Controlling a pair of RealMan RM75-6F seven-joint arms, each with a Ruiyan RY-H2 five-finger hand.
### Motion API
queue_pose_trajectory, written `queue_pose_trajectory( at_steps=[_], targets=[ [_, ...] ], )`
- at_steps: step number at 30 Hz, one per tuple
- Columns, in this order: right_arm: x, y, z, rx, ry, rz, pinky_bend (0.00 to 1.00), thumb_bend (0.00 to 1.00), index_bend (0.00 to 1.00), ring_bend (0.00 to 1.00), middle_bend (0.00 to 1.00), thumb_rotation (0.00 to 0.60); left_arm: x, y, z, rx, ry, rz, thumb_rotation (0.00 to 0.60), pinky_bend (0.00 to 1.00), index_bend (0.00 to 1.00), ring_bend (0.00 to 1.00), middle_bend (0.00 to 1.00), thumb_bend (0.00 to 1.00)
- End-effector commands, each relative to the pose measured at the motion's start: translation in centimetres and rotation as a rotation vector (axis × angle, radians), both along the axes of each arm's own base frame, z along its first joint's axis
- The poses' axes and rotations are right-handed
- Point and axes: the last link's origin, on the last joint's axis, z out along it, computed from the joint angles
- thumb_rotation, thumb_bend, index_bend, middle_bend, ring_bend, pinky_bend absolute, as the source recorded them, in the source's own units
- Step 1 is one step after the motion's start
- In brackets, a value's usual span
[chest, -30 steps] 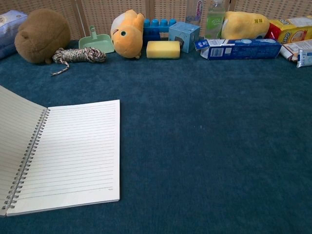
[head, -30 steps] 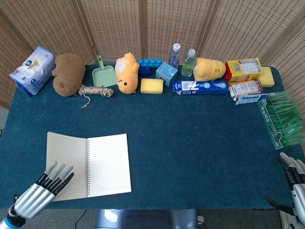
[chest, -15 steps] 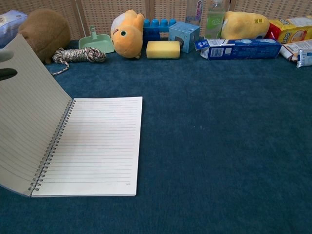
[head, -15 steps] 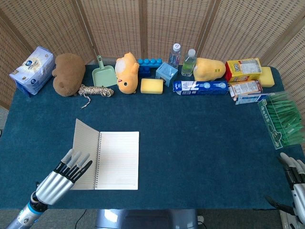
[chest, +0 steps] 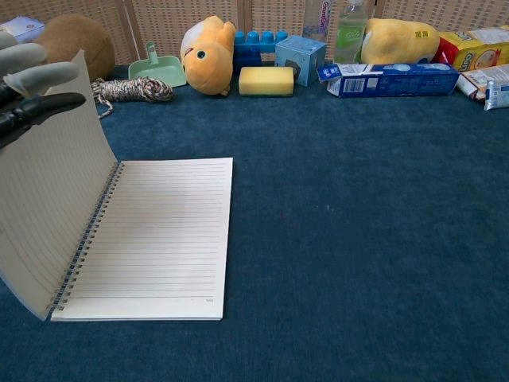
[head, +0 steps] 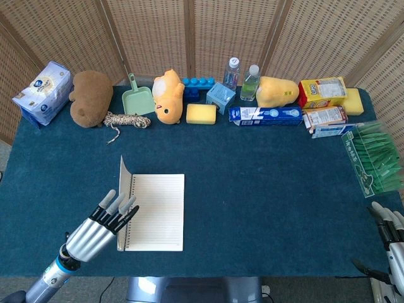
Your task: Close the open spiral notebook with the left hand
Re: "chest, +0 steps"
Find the left robot hand grey fingertips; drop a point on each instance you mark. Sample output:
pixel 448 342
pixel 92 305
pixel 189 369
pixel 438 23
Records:
pixel 28 75

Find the white lined spiral notebook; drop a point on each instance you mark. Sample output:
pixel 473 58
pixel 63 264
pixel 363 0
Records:
pixel 159 238

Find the blue tissue pack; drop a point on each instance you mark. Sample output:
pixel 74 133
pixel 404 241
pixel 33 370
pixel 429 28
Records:
pixel 22 28

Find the brown plush toy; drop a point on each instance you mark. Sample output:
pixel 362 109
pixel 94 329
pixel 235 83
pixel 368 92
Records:
pixel 85 44

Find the green plastic dustpan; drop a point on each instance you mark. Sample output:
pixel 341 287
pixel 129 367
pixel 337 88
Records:
pixel 161 67

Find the beige woven folding screen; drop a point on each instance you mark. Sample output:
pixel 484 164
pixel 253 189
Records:
pixel 167 20

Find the orange white plush hamster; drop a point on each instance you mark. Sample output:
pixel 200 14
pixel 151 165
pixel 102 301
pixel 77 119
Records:
pixel 208 55

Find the blue toy building block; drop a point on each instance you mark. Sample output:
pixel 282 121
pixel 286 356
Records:
pixel 254 44

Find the yellow sponge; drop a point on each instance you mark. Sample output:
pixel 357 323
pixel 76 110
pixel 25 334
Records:
pixel 265 80

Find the light blue cardboard cube box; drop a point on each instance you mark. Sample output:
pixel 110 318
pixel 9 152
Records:
pixel 300 57

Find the clear bottle purple label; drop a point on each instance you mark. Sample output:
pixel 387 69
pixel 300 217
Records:
pixel 318 20

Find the clear bottle green label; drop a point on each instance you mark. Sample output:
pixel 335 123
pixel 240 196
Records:
pixel 350 36

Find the teal carpet table cover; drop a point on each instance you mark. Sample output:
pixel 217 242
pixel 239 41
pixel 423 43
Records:
pixel 338 223

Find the long blue cardboard box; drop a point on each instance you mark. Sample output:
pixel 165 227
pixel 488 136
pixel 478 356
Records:
pixel 397 79

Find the yellow plush toy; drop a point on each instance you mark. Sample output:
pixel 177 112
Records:
pixel 397 41

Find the yellow red snack box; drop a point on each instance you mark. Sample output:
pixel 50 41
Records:
pixel 473 49

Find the white blue tube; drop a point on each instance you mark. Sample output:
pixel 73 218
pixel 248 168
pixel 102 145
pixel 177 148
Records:
pixel 495 93

